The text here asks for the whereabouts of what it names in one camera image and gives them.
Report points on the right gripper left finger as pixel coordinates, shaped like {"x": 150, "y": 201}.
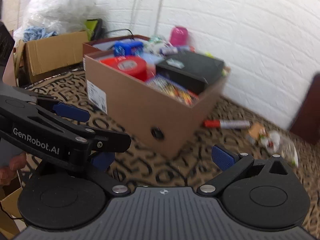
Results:
{"x": 102, "y": 161}

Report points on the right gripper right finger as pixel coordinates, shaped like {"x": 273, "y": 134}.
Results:
{"x": 223, "y": 158}

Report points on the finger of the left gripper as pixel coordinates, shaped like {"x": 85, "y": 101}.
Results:
{"x": 71, "y": 112}

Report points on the blue card box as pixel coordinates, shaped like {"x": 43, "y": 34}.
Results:
{"x": 172, "y": 89}

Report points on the person's left hand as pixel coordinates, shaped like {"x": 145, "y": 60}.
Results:
{"x": 8, "y": 173}

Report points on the red white marker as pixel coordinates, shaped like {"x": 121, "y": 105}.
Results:
{"x": 227, "y": 124}

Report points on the small orange carton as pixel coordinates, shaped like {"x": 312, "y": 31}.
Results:
{"x": 255, "y": 133}

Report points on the snack bag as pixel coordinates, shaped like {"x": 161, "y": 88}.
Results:
{"x": 275, "y": 143}

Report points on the open corrugated cardboard box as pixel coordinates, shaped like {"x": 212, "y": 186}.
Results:
{"x": 48, "y": 56}

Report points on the brown cardboard box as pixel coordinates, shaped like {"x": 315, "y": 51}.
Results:
{"x": 162, "y": 123}

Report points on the blue packet in box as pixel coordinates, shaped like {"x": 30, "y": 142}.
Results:
{"x": 131, "y": 48}

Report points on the green yellow item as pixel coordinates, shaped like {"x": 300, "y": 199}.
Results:
{"x": 94, "y": 28}

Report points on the dark red wooden board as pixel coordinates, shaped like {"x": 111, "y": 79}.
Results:
{"x": 306, "y": 122}

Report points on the black box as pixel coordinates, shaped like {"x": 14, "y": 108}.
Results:
{"x": 195, "y": 72}

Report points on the white plastic bag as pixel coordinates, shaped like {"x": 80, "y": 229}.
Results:
{"x": 60, "y": 16}

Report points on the pink bottle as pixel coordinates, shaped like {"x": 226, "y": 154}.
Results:
{"x": 179, "y": 36}

